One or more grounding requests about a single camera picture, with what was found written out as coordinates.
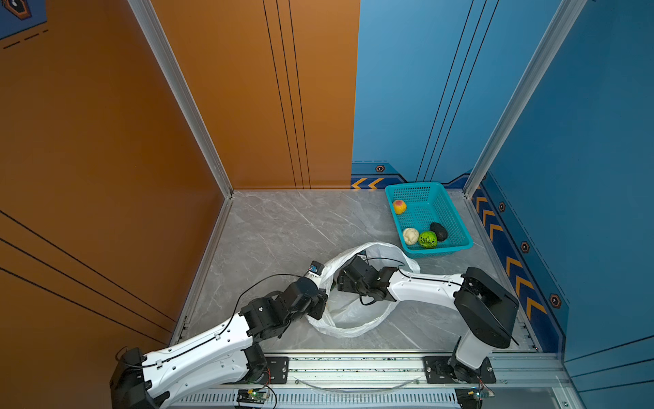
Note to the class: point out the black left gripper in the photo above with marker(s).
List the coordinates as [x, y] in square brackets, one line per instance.
[320, 300]

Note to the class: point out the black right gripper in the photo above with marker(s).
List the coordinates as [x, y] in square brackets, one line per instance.
[342, 282]

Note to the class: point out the white plastic bag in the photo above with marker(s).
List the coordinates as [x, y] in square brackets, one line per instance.
[345, 316]

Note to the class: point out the beige pear fruit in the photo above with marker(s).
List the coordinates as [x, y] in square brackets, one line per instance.
[410, 236]

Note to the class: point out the light green bumpy fruit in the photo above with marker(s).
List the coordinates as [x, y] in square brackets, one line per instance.
[428, 240]

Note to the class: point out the yellow orange bumpy fruit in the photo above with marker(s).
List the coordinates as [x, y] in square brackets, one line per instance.
[399, 207]

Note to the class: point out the dark avocado fruit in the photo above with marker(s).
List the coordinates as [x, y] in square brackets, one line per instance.
[440, 231]

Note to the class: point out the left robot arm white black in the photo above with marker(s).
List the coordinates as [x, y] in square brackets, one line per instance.
[227, 353]

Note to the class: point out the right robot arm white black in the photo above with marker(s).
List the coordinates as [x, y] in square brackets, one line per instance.
[488, 309]

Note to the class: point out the teal plastic basket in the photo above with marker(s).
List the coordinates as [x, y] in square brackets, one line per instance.
[428, 202]

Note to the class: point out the green circuit board left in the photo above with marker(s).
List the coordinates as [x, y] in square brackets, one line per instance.
[252, 398]

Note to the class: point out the circuit board right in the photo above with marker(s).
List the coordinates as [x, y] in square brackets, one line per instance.
[480, 395]

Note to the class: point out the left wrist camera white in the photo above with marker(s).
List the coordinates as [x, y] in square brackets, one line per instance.
[315, 270]

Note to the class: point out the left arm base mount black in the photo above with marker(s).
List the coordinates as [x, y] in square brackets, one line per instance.
[270, 370]

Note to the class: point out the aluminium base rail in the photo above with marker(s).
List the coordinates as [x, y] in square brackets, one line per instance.
[386, 371]

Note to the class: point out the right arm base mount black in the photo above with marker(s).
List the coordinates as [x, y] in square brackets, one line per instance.
[442, 369]

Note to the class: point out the aluminium corner post right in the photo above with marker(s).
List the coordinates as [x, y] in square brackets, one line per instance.
[557, 31]

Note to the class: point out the aluminium corner post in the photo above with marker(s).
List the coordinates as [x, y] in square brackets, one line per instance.
[557, 31]
[158, 42]

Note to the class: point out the aluminium corner post left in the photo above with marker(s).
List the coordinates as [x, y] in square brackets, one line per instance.
[158, 42]

